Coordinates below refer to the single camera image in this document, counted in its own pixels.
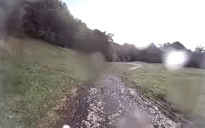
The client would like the grass field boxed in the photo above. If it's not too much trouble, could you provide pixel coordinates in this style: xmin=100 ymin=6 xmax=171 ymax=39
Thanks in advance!
xmin=120 ymin=61 xmax=205 ymax=128
xmin=0 ymin=35 xmax=123 ymax=128

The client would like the wood of dark trees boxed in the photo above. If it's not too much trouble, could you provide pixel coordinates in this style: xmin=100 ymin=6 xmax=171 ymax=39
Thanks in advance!
xmin=0 ymin=0 xmax=205 ymax=71

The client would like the grey gravel path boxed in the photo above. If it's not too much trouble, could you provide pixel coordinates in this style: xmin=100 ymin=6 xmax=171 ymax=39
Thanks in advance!
xmin=58 ymin=61 xmax=186 ymax=128

